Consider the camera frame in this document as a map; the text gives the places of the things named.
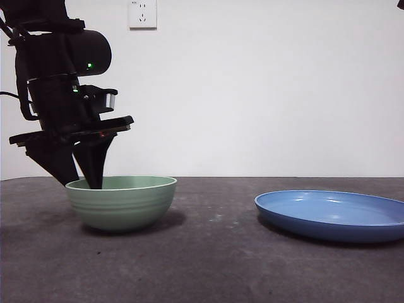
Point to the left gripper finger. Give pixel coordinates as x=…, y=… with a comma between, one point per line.
x=93, y=161
x=53, y=161

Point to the green ribbed bowl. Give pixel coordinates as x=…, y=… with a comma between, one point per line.
x=121, y=210

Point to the blue plate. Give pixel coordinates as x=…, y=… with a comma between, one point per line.
x=328, y=227

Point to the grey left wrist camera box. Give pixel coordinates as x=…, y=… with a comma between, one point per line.
x=109, y=100

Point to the white wall socket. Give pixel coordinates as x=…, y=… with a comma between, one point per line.
x=142, y=15

